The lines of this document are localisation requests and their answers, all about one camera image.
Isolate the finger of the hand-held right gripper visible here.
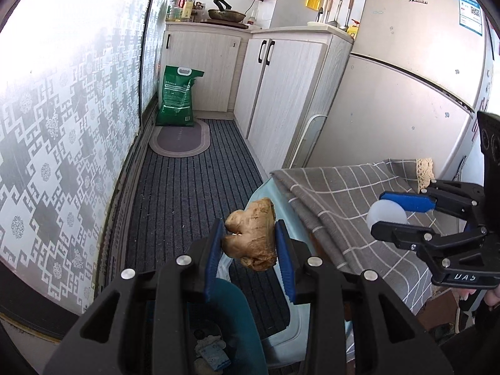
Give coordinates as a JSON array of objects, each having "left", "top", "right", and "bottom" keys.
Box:
[
  {"left": 381, "top": 180, "right": 485, "bottom": 223},
  {"left": 370, "top": 222, "right": 489, "bottom": 268}
]

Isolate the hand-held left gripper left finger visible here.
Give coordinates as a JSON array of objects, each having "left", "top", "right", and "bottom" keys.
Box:
[{"left": 45, "top": 219, "right": 226, "bottom": 375}]

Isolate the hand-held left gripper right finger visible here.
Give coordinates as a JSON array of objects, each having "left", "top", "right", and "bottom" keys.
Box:
[{"left": 274, "top": 221, "right": 454, "bottom": 375}]

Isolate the white round plastic container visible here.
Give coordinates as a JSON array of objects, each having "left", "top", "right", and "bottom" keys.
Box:
[{"left": 366, "top": 200, "right": 408, "bottom": 235}]

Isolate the ginger root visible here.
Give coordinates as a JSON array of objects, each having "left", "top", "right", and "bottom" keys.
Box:
[{"left": 221, "top": 198, "right": 279, "bottom": 272}]

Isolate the teal trash bin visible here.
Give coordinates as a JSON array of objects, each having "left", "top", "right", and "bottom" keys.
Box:
[{"left": 146, "top": 279, "right": 270, "bottom": 375}]

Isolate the person's right hand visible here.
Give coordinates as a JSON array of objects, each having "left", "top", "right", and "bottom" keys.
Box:
[{"left": 483, "top": 279, "right": 500, "bottom": 309}]

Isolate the white lace trim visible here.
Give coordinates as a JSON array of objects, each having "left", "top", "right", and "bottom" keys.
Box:
[{"left": 416, "top": 158, "right": 436, "bottom": 194}]

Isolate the light blue plastic stool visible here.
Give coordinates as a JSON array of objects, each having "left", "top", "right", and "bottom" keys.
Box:
[{"left": 219, "top": 177, "right": 354, "bottom": 366}]

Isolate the grey checked tablecloth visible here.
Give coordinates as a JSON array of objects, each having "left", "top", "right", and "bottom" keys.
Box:
[{"left": 270, "top": 159, "right": 465, "bottom": 313}]

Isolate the dark striped floor runner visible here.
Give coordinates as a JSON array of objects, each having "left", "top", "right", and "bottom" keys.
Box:
[{"left": 103, "top": 119, "right": 293, "bottom": 340}]

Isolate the white folded board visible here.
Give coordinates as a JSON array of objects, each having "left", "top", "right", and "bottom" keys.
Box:
[{"left": 291, "top": 114, "right": 328, "bottom": 170}]

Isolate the silver refrigerator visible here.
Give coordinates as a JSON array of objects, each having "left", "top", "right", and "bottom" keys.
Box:
[{"left": 307, "top": 0, "right": 500, "bottom": 188}]

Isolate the oval grey floor mat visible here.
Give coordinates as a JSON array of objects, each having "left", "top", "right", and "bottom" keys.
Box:
[{"left": 148, "top": 119, "right": 212, "bottom": 158}]

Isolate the white double-door kitchen cabinet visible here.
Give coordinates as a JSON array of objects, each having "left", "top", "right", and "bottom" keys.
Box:
[{"left": 234, "top": 25, "right": 354, "bottom": 170}]

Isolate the green rice bag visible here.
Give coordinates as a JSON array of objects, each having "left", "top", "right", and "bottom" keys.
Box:
[{"left": 155, "top": 65, "right": 205, "bottom": 128}]

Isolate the blue fridge label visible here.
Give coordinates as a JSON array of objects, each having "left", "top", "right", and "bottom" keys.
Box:
[{"left": 457, "top": 0, "right": 485, "bottom": 36}]

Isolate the metal ladle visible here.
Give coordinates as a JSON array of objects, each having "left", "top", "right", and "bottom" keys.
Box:
[{"left": 334, "top": 0, "right": 349, "bottom": 31}]

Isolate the white single-door kitchen cabinet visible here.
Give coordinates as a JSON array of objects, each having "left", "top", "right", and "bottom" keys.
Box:
[{"left": 159, "top": 21, "right": 253, "bottom": 113}]

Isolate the wooden cutting board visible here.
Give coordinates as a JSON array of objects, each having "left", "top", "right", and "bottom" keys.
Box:
[{"left": 201, "top": 19, "right": 251, "bottom": 30}]

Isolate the black wok pan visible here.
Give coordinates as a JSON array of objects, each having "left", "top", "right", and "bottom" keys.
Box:
[{"left": 207, "top": 0, "right": 247, "bottom": 23}]

